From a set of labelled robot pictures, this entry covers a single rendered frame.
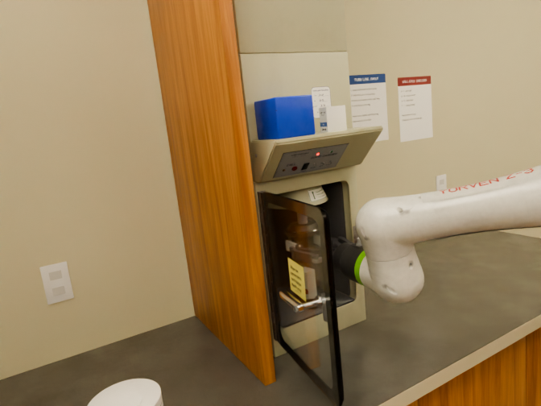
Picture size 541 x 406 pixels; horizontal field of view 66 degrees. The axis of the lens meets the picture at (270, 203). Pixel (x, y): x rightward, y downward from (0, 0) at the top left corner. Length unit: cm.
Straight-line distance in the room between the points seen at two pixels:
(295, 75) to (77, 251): 81
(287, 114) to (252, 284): 39
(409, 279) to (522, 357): 65
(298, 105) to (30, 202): 79
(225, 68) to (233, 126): 12
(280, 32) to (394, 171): 102
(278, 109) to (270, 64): 16
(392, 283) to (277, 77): 55
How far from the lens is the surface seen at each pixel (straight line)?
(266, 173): 98
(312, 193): 114
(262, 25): 107
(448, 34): 222
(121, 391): 90
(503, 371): 142
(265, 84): 104
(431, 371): 112
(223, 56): 91
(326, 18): 117
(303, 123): 96
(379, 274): 90
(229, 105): 90
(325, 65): 115
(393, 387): 106
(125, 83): 137
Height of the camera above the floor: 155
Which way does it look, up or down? 11 degrees down
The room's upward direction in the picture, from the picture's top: 6 degrees counter-clockwise
